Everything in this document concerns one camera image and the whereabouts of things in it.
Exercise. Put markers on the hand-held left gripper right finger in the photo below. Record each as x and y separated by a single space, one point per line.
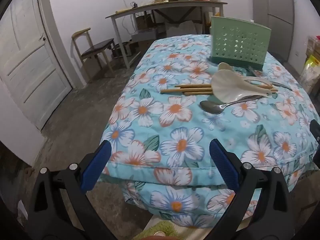
223 166

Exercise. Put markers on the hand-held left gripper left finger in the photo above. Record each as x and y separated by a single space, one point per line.
96 166

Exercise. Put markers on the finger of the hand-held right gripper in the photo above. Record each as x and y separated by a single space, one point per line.
315 130

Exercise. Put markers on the silver metal utensil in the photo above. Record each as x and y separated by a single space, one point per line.
282 85
253 71

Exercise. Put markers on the metal spoon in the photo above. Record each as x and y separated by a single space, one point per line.
211 107

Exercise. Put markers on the wooden chopstick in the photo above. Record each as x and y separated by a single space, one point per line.
197 94
195 86
180 90

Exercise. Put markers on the large white ceramic spoon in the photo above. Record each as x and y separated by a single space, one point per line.
226 85

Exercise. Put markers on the small white ceramic spoon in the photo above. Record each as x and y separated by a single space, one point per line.
224 66

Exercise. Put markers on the green utensil holder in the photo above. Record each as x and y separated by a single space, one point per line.
240 42

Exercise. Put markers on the blue floral blanket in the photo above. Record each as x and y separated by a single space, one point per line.
175 130

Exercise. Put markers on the yellow green bag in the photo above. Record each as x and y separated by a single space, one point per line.
312 66

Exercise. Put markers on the green shaggy mat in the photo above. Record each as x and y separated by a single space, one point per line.
155 227

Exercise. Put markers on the wooden chair black seat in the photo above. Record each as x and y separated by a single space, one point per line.
96 48

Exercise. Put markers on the metal appliance box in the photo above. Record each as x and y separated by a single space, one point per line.
121 49

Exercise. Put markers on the white panel door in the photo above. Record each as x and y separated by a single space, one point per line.
25 55

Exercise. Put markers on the grey refrigerator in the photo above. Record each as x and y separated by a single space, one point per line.
280 0

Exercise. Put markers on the white sack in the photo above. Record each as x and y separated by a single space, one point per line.
180 27

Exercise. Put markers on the yellow plastic bag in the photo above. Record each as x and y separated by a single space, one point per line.
217 13

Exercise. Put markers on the small cardboard box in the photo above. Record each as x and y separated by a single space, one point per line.
143 20

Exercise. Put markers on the black charger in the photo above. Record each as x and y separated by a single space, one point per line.
135 4

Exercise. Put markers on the wooden table white legs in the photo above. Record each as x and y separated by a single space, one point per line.
165 5

